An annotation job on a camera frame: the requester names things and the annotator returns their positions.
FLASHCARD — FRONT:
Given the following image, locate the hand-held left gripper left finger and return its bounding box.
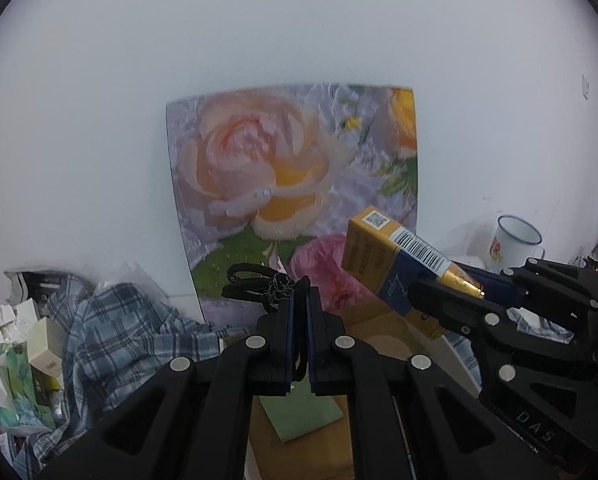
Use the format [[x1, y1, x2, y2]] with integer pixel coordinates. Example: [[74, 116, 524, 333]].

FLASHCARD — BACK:
[[39, 285, 304, 480]]

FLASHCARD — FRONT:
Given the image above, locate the green tissue pack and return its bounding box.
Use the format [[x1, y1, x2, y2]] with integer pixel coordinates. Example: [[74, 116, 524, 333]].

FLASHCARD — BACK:
[[0, 342, 54, 433]]

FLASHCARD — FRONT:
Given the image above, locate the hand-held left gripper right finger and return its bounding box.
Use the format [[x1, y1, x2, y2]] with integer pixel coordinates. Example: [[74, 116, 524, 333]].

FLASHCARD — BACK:
[[306, 285, 564, 480]]

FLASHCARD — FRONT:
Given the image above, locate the black hair tie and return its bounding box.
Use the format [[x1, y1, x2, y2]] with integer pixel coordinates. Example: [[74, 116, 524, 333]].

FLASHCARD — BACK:
[[222, 262, 300, 311]]

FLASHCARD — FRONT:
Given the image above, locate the white paper carton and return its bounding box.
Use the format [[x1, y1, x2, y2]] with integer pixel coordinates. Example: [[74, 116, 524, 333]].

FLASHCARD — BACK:
[[0, 300, 42, 333]]

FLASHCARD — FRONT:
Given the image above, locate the small red black item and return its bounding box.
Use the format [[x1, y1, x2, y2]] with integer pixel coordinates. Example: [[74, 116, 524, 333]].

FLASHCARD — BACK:
[[574, 250, 598, 276]]

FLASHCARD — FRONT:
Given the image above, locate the white enamel mug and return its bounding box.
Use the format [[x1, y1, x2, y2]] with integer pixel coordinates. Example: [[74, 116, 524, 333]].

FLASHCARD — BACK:
[[490, 215, 546, 273]]

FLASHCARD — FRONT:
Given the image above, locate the gold cigarette pack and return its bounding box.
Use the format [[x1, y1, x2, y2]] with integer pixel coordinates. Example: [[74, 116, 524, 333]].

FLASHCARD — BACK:
[[341, 206, 484, 341]]

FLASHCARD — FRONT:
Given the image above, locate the green wallet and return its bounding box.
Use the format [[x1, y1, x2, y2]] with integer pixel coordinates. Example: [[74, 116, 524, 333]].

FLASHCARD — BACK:
[[258, 380, 344, 443]]

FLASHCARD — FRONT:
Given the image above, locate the small cream box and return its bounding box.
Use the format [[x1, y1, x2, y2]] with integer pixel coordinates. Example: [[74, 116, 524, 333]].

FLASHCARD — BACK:
[[26, 317, 67, 378]]

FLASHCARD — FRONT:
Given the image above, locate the blue plaid shirt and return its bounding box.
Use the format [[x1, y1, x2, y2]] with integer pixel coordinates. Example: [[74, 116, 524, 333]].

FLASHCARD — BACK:
[[9, 272, 577, 480]]

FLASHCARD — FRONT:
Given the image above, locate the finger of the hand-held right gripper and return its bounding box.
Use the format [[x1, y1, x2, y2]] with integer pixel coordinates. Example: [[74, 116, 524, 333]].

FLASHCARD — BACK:
[[461, 257, 598, 361], [408, 279, 598, 473]]

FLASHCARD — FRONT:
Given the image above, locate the dark grey bag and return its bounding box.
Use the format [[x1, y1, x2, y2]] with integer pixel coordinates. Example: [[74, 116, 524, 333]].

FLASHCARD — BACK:
[[6, 270, 74, 306]]

